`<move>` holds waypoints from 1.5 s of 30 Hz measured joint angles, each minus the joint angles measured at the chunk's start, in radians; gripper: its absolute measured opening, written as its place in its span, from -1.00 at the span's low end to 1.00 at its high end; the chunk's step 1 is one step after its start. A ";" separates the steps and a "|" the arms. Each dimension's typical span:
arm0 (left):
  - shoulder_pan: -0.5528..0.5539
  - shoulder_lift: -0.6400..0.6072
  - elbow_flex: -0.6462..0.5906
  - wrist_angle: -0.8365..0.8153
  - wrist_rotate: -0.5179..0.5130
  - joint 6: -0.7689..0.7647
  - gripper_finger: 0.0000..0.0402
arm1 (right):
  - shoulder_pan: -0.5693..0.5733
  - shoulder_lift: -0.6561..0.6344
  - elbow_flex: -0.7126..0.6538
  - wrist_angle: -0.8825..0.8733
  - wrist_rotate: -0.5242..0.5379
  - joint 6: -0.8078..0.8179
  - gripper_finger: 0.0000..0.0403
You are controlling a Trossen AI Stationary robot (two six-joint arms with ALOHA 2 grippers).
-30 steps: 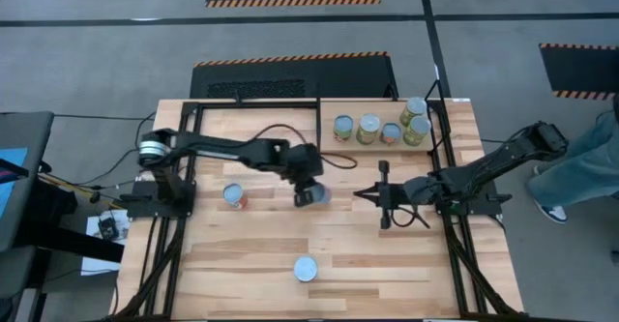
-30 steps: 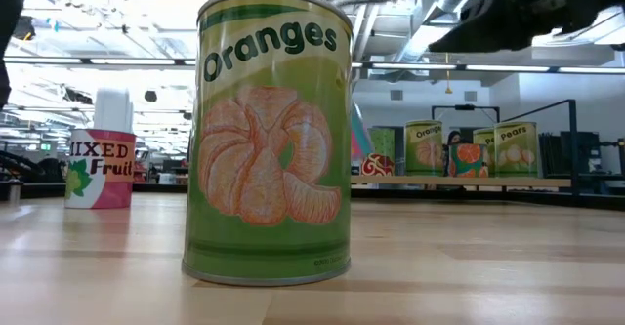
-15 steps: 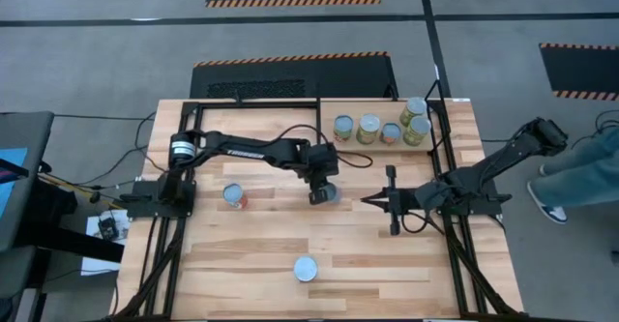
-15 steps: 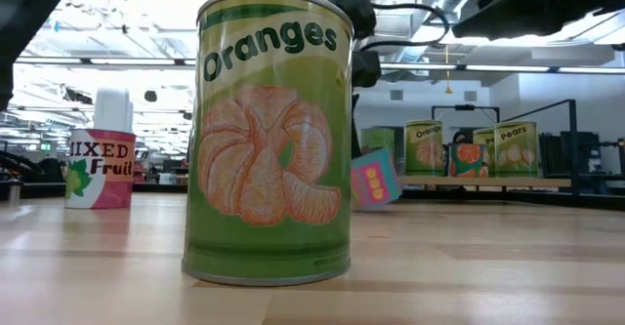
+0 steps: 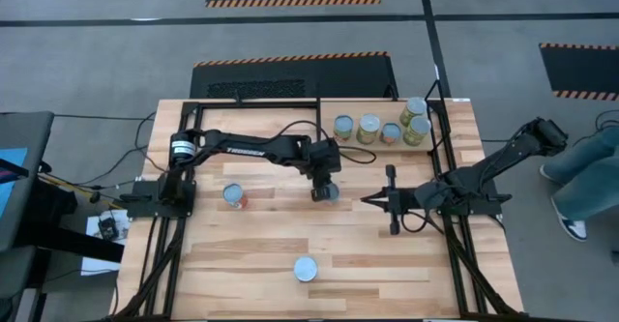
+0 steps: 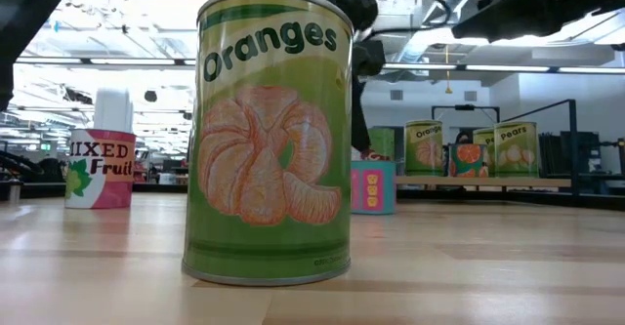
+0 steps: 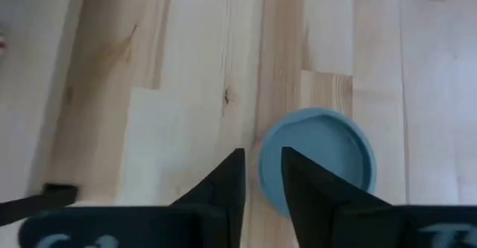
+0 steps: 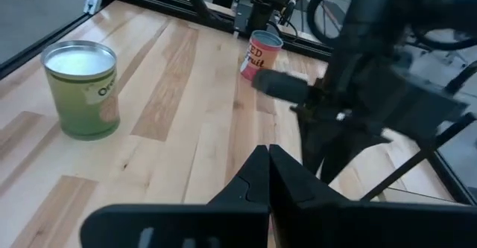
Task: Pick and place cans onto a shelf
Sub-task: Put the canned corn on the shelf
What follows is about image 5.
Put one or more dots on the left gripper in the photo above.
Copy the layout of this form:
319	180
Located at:
324	174

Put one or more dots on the green strawberry can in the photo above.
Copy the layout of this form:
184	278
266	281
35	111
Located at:
343	125

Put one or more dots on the white paper sheet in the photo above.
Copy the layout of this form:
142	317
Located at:
94	264

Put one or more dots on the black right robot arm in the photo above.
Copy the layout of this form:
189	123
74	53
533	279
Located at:
503	160

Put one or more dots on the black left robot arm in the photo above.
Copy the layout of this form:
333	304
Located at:
251	150

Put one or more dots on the grey monitor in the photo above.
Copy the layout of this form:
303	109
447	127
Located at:
29	133

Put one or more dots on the person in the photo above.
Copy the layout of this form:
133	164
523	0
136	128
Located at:
590	177

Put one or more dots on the green pears can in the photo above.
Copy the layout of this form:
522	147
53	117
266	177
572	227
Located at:
415	107
418	127

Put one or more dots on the mixed fruit can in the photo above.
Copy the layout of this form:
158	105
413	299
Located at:
234	195

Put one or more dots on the small teal orange can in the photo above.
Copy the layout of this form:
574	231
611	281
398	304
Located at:
391	132

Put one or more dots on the small black device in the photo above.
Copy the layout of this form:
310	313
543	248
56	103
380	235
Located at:
108	228

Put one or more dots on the black aluminium table frame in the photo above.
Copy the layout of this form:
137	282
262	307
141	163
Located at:
266	105

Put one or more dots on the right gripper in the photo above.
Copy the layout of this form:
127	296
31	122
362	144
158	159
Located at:
411	197

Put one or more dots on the black monitor stand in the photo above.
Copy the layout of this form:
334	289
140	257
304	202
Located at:
72	244

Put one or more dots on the small blue pink can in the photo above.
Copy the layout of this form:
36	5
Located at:
334	194

